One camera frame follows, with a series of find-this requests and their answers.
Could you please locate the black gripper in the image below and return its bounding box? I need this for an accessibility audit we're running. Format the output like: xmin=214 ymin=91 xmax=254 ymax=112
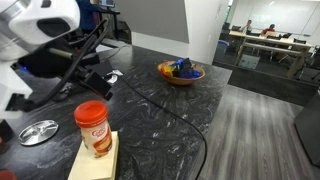
xmin=68 ymin=61 xmax=113 ymax=101

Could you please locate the cream jar with orange lid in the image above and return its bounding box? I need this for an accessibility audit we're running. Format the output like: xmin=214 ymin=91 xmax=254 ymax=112
xmin=73 ymin=100 xmax=114 ymax=160

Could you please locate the white coaster stack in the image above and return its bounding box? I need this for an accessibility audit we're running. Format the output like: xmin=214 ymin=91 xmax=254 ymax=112
xmin=67 ymin=130 xmax=120 ymax=180

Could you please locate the white paper tag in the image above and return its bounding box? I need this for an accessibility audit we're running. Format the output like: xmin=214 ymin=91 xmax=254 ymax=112
xmin=105 ymin=69 xmax=124 ymax=84

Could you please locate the black outlet box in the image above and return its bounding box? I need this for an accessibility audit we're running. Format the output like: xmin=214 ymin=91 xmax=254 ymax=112
xmin=88 ymin=59 xmax=114 ymax=78

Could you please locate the yellow toy block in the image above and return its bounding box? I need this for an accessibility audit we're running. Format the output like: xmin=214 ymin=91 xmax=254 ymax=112
xmin=160 ymin=65 xmax=176 ymax=78

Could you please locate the person in blue shirt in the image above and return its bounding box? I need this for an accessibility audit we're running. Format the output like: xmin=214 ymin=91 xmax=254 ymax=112
xmin=75 ymin=0 xmax=103 ymax=33

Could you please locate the steel pot lid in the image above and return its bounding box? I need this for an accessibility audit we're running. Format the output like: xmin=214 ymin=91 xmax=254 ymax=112
xmin=18 ymin=119 xmax=60 ymax=147

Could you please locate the blue toy block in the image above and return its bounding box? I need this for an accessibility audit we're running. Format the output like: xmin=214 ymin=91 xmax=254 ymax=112
xmin=171 ymin=58 xmax=185 ymax=68
xmin=190 ymin=69 xmax=202 ymax=80

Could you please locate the wooden bowl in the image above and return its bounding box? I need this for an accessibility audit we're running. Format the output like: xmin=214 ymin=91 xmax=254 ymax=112
xmin=157 ymin=60 xmax=206 ymax=87

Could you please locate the computer monitor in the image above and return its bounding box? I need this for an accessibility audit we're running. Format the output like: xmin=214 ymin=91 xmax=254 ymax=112
xmin=98 ymin=0 xmax=116 ymax=8

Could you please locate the dark navy toy block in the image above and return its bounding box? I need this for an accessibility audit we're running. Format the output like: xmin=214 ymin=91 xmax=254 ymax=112
xmin=173 ymin=58 xmax=194 ymax=79

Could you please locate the orange plastic cup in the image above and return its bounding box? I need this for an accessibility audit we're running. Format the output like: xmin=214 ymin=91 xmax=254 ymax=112
xmin=0 ymin=169 xmax=18 ymax=180

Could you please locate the grey waste bin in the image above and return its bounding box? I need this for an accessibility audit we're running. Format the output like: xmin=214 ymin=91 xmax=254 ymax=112
xmin=217 ymin=39 xmax=231 ymax=63

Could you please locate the person in white top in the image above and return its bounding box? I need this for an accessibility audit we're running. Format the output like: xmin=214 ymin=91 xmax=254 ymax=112
xmin=240 ymin=19 xmax=254 ymax=34

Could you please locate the wooden meeting table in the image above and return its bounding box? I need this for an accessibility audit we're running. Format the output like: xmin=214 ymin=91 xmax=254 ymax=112
xmin=229 ymin=30 xmax=314 ymax=79

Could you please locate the person in red shirt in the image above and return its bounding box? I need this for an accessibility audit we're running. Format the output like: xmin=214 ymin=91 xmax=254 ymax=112
xmin=260 ymin=23 xmax=277 ymax=36

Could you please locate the black floor cabinet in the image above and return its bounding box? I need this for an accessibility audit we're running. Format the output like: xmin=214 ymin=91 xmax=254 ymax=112
xmin=294 ymin=87 xmax=320 ymax=168

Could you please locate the black power cable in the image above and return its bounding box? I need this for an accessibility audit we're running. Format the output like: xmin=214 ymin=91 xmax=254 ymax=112
xmin=114 ymin=75 xmax=208 ymax=180

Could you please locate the white wall whiteboard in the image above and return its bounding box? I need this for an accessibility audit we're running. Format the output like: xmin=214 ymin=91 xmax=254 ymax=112
xmin=248 ymin=0 xmax=316 ymax=36

